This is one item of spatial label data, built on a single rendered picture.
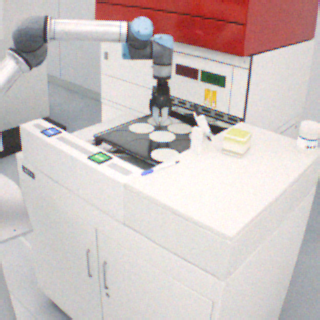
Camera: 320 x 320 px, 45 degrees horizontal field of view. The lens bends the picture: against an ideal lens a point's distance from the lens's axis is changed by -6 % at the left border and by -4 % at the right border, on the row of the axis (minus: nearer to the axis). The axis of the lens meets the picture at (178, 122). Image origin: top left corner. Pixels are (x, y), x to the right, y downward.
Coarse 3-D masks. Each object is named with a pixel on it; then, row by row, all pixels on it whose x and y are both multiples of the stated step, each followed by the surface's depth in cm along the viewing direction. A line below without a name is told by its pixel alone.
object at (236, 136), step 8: (232, 128) 129; (224, 136) 125; (232, 136) 124; (240, 136) 124; (248, 136) 125; (224, 144) 126; (232, 144) 125; (240, 144) 123; (248, 144) 127; (224, 152) 127; (232, 152) 125; (240, 152) 124
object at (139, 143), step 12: (144, 120) 165; (108, 132) 152; (120, 132) 153; (132, 132) 154; (120, 144) 144; (132, 144) 144; (144, 144) 145; (156, 144) 146; (168, 144) 146; (180, 144) 147; (144, 156) 136
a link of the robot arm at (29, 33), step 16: (32, 16) 126; (48, 16) 126; (16, 32) 126; (32, 32) 124; (48, 32) 125; (64, 32) 127; (80, 32) 128; (96, 32) 129; (112, 32) 130; (128, 32) 131; (144, 32) 130; (32, 48) 130; (144, 48) 139
